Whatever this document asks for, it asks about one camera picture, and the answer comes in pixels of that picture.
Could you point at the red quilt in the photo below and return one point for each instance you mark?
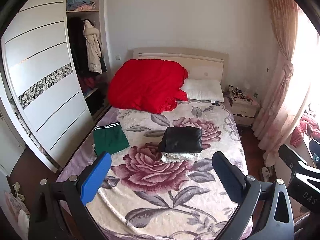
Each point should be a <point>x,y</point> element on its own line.
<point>150,85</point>

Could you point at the white bedside table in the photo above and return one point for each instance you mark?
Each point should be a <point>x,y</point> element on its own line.
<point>243,107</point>

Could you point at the black leather jacket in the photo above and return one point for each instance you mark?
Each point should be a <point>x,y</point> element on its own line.
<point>181,140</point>

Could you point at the green folded garment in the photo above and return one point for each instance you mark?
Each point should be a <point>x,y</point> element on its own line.
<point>109,139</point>

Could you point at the white pillow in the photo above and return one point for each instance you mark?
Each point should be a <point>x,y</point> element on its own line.
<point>204,90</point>

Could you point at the pink clothes by window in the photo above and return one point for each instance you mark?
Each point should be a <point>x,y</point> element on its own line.
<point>306,126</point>

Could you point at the white wall socket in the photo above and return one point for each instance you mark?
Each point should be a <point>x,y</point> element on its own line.
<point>117,57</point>

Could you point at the blue pink folded clothes pile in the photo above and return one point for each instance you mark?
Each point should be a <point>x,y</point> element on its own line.
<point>77,5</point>

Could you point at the dark hanging clothes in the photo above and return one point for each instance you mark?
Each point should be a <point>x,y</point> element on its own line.
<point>78,44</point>

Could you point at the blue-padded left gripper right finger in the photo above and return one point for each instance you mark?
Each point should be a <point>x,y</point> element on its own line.
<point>276,217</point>

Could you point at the cream fleece folded garment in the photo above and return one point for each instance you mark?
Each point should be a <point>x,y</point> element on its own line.
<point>179,157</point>

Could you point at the pink tied curtain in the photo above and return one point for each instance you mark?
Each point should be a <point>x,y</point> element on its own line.
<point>274,123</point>

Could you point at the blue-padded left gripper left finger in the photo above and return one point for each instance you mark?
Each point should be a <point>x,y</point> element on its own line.
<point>46,218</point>

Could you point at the cream wooden headboard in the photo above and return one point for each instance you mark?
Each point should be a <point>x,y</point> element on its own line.
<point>200,64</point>

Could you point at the beige hanging coat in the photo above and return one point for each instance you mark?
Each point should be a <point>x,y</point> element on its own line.
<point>91,35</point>

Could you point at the white sliding-door wardrobe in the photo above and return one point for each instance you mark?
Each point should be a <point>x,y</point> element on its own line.
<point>52,106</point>

